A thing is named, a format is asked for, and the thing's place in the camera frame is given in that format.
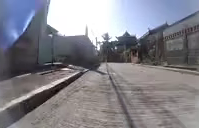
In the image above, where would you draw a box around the pole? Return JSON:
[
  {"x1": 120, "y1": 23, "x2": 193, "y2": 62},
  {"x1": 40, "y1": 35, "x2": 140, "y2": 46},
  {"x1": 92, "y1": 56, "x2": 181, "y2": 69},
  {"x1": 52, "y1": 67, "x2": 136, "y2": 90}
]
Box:
[{"x1": 94, "y1": 36, "x2": 99, "y2": 54}]

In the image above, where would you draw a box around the building with pagoda roof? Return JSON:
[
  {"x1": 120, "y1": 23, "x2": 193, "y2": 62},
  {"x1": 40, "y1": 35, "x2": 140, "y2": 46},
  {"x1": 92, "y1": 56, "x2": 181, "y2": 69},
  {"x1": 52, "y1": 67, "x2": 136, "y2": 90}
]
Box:
[{"x1": 107, "y1": 30, "x2": 140, "y2": 64}]

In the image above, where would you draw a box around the tree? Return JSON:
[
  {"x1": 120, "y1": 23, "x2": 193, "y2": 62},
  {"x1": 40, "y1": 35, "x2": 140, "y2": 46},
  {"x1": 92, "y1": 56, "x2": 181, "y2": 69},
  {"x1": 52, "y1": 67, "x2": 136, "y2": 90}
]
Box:
[{"x1": 99, "y1": 32, "x2": 114, "y2": 63}]

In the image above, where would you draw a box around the raised concrete sidewalk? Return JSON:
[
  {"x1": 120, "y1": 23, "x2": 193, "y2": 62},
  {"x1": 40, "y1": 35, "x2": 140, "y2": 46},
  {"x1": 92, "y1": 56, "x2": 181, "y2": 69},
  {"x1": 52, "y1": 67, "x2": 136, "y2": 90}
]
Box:
[{"x1": 133, "y1": 63, "x2": 199, "y2": 78}]

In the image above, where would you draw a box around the long walled building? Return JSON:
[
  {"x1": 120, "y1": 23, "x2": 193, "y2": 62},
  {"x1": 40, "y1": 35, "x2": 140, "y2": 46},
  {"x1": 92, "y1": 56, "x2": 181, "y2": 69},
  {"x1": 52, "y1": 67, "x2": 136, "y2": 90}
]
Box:
[{"x1": 137, "y1": 4, "x2": 199, "y2": 68}]

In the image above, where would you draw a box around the low grey building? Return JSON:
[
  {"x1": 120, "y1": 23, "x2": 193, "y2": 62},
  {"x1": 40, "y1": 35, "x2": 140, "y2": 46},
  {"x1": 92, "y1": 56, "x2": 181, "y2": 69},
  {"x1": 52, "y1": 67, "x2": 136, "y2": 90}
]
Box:
[{"x1": 52, "y1": 34, "x2": 101, "y2": 68}]

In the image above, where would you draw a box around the grey concrete road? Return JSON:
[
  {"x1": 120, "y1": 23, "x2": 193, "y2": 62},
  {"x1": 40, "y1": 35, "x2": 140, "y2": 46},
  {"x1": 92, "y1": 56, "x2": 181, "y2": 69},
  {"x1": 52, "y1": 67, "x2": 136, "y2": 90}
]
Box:
[{"x1": 7, "y1": 62, "x2": 199, "y2": 128}]

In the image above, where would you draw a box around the grey concrete sidewalk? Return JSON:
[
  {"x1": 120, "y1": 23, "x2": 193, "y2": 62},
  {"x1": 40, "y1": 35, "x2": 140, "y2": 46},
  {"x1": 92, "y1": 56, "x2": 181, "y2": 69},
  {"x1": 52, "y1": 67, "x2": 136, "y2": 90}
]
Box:
[{"x1": 0, "y1": 65, "x2": 85, "y2": 114}]

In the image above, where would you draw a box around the raised concrete kerb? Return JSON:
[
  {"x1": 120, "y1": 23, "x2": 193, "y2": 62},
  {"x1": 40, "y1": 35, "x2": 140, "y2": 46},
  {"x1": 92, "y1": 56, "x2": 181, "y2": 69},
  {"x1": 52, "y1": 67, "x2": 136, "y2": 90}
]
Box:
[{"x1": 0, "y1": 68, "x2": 90, "y2": 128}]

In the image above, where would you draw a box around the grey building with blue wall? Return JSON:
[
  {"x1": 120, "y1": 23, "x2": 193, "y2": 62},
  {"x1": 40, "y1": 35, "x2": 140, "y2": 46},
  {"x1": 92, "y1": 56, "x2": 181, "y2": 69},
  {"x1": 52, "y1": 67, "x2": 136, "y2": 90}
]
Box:
[{"x1": 0, "y1": 0, "x2": 59, "y2": 84}]

